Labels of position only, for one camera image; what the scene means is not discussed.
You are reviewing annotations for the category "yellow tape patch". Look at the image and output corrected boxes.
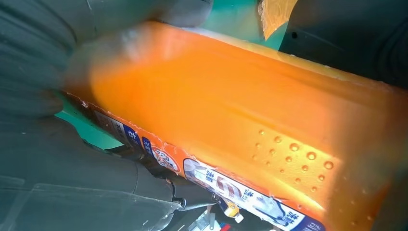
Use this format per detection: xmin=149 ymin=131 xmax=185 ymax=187
xmin=258 ymin=0 xmax=299 ymax=40

